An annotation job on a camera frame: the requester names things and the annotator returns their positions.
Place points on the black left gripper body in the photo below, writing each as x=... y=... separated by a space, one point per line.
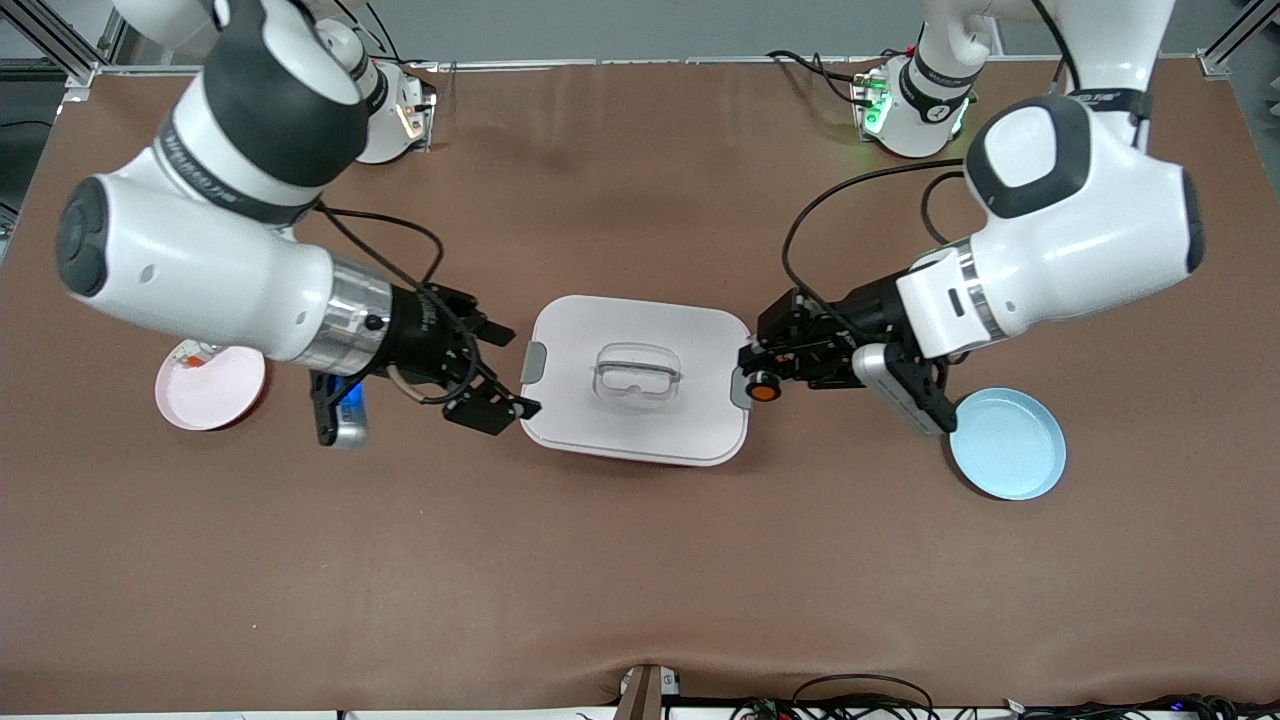
x=868 y=306

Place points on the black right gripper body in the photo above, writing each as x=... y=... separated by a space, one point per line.
x=418 y=336

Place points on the orange push-button switch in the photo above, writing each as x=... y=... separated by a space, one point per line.
x=765 y=390

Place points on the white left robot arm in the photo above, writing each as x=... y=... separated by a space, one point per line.
x=1080 y=250

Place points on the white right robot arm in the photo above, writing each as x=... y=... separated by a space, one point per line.
x=200 y=270

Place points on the white lidded storage box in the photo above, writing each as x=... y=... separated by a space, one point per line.
x=640 y=430

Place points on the brown table cover mat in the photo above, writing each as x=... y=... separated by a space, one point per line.
x=400 y=550

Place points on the light blue round plate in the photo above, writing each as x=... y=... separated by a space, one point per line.
x=1010 y=450

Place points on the pale pink round plate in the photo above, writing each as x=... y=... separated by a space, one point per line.
x=215 y=395

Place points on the grey switch with orange block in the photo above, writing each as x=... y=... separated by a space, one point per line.
x=192 y=358

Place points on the silver table edge rail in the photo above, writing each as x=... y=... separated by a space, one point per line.
x=650 y=62

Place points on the brown camera mount post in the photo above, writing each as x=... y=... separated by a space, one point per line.
x=640 y=700

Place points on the small white mount bracket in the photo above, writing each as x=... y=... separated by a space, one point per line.
x=672 y=684

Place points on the aluminium frame profile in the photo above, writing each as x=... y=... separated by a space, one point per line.
x=1215 y=62
x=62 y=45

